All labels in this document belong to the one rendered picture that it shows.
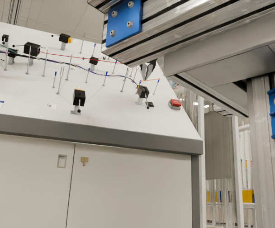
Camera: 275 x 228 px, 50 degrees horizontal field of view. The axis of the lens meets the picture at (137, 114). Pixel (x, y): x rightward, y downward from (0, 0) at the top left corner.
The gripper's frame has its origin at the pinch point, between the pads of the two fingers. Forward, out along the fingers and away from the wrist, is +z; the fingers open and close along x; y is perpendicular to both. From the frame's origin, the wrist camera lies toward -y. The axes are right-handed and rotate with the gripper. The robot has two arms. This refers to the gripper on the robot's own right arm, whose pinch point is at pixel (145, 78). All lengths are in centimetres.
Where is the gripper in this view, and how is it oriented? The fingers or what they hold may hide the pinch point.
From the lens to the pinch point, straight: 155.9
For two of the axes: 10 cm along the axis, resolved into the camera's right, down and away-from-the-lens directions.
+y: -3.5, -1.6, 9.2
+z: -1.5, 9.8, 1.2
